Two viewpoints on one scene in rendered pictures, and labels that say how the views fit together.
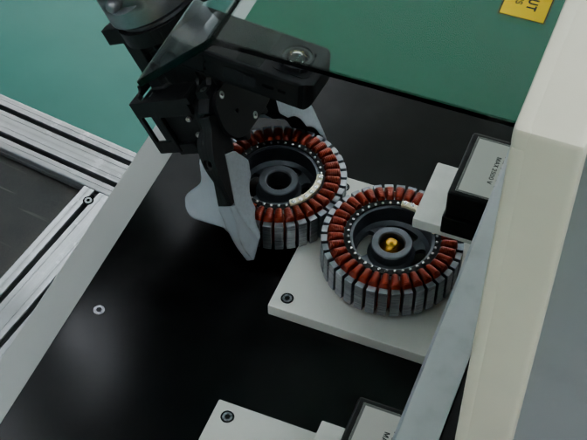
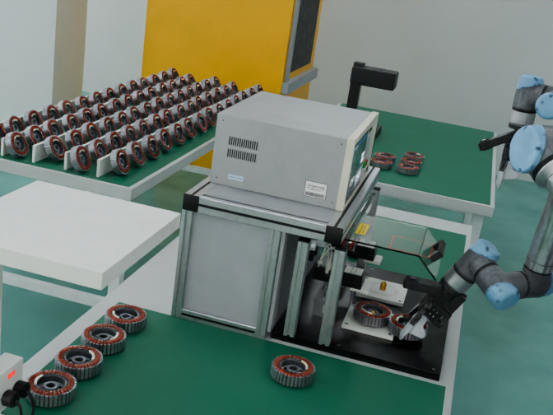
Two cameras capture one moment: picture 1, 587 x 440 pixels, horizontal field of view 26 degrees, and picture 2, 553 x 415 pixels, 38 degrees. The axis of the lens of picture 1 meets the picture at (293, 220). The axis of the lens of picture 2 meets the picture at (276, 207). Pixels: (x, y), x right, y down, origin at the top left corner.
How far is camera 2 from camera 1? 279 cm
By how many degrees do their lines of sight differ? 111
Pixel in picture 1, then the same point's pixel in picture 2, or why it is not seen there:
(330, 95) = (402, 360)
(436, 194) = (366, 286)
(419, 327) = not seen: hidden behind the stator
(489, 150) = (358, 273)
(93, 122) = not seen: outside the picture
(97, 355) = not seen: hidden behind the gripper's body
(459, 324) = (369, 180)
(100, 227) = (454, 347)
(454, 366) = (369, 179)
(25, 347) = (456, 327)
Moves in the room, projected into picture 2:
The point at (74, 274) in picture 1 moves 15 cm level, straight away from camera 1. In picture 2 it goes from (454, 338) to (484, 365)
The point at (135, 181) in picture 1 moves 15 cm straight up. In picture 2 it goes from (452, 355) to (463, 308)
